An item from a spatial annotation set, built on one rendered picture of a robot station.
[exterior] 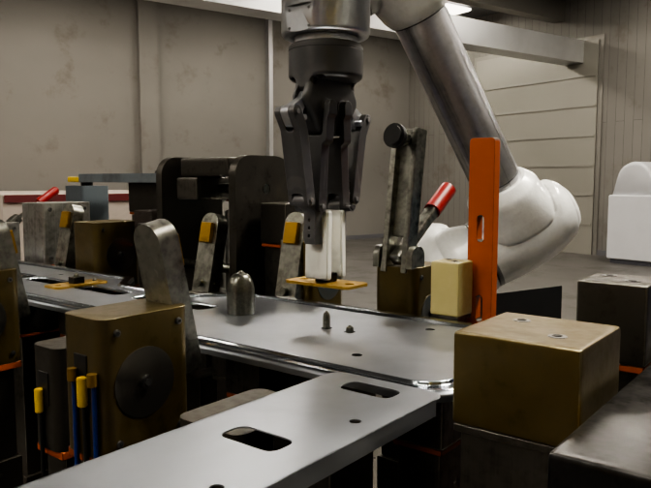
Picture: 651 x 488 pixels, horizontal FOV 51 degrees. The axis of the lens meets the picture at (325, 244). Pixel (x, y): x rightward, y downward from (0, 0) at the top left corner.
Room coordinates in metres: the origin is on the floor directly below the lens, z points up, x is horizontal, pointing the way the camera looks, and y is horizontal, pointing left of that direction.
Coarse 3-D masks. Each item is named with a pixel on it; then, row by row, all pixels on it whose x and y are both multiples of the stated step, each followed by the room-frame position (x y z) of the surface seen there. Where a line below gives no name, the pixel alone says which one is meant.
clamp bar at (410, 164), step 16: (400, 128) 0.79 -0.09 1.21; (416, 128) 0.81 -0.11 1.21; (400, 144) 0.79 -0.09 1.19; (416, 144) 0.81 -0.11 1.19; (400, 160) 0.83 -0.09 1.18; (416, 160) 0.80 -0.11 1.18; (400, 176) 0.82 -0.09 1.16; (416, 176) 0.80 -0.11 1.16; (400, 192) 0.82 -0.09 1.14; (416, 192) 0.80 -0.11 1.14; (400, 208) 0.82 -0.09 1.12; (416, 208) 0.80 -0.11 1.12; (400, 224) 0.81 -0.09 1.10; (416, 224) 0.80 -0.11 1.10; (384, 240) 0.81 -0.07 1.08; (416, 240) 0.81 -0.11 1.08; (384, 256) 0.81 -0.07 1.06; (400, 272) 0.79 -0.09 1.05
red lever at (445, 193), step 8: (448, 184) 0.89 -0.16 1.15; (440, 192) 0.88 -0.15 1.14; (448, 192) 0.89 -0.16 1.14; (432, 200) 0.87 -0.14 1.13; (440, 200) 0.87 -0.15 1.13; (448, 200) 0.88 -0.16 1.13; (424, 208) 0.87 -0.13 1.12; (432, 208) 0.86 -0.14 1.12; (440, 208) 0.87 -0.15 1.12; (424, 216) 0.85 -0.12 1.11; (432, 216) 0.86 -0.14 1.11; (424, 224) 0.84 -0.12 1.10; (424, 232) 0.84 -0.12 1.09; (400, 248) 0.81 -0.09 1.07; (392, 256) 0.80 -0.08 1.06; (400, 256) 0.80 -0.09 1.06; (400, 264) 0.80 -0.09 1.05
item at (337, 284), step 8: (336, 272) 0.70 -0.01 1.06; (288, 280) 0.70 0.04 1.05; (296, 280) 0.70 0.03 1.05; (304, 280) 0.70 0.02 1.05; (312, 280) 0.70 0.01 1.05; (320, 280) 0.69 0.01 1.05; (328, 280) 0.69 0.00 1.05; (336, 280) 0.70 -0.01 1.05; (344, 280) 0.70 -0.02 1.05; (336, 288) 0.66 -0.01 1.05; (344, 288) 0.66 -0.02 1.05; (352, 288) 0.66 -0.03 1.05
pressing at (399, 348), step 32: (32, 288) 0.96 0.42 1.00; (96, 288) 0.98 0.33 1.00; (128, 288) 0.95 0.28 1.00; (224, 320) 0.73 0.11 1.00; (256, 320) 0.73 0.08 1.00; (288, 320) 0.73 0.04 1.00; (320, 320) 0.73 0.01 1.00; (352, 320) 0.73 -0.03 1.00; (384, 320) 0.73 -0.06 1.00; (416, 320) 0.73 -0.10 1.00; (448, 320) 0.72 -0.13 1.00; (224, 352) 0.62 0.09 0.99; (256, 352) 0.61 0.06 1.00; (288, 352) 0.60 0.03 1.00; (320, 352) 0.60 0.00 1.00; (352, 352) 0.60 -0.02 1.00; (384, 352) 0.60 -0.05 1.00; (416, 352) 0.60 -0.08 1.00; (448, 352) 0.60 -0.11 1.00; (352, 384) 0.53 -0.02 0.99; (416, 384) 0.51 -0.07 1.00; (448, 384) 0.51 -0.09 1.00
